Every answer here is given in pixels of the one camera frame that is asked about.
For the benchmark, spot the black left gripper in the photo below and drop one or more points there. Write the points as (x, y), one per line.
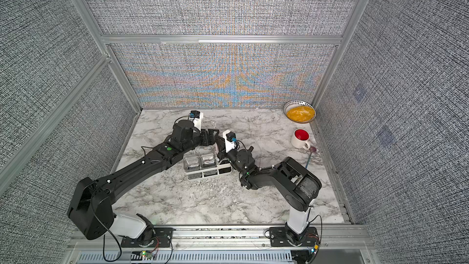
(212, 139)

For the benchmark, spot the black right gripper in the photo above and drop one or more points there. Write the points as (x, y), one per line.
(223, 154)

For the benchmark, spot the cream toothbrush holder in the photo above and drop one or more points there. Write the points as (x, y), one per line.
(223, 168)

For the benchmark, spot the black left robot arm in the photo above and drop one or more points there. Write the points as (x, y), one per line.
(91, 206)

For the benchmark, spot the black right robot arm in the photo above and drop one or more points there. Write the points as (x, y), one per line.
(297, 185)

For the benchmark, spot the clear plastic cup right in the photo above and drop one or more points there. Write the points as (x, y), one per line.
(208, 161)

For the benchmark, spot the white mug red inside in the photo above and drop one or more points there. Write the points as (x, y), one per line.
(301, 139)

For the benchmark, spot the iridescent purple blue spoon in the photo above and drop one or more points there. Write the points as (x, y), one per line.
(312, 150)

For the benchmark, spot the patterned white bowl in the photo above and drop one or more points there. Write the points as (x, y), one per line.
(295, 103)

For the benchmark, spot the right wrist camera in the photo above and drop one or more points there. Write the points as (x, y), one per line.
(230, 140)

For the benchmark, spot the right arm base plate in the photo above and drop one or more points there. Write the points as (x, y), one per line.
(286, 237)

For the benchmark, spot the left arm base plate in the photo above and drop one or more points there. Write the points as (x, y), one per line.
(151, 238)

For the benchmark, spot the white vented cable duct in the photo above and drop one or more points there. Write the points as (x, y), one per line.
(210, 257)

